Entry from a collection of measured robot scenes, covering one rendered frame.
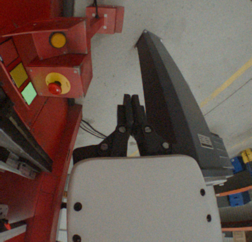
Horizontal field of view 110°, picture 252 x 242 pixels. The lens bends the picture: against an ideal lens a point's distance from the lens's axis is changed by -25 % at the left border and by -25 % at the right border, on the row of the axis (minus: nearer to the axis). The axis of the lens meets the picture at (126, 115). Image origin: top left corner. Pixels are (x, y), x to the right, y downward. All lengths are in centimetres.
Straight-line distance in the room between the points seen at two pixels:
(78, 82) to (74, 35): 13
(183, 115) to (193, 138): 7
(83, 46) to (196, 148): 38
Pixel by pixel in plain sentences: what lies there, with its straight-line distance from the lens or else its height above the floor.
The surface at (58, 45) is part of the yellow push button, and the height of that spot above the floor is 73.
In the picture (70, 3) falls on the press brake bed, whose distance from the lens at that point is 106.
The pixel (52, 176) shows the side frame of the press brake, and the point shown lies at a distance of 126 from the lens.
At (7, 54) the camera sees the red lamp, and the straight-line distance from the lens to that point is 34.
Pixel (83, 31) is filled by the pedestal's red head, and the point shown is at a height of 70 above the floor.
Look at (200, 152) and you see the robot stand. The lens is 30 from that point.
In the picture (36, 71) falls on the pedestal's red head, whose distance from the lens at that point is 37.
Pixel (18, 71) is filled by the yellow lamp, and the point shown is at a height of 81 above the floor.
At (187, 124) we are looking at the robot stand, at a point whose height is 87.
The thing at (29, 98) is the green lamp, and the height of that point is 82.
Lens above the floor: 103
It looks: 39 degrees down
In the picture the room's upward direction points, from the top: 179 degrees counter-clockwise
